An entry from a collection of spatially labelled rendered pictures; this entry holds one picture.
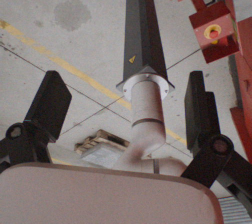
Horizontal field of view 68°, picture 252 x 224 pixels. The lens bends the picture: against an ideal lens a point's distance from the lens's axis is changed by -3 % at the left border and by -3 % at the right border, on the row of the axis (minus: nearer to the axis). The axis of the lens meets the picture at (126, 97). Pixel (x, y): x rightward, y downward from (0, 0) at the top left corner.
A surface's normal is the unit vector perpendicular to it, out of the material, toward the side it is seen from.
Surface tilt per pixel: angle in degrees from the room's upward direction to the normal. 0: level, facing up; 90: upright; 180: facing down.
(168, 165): 110
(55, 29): 0
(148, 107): 90
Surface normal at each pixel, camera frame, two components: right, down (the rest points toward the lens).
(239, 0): -0.02, 0.77
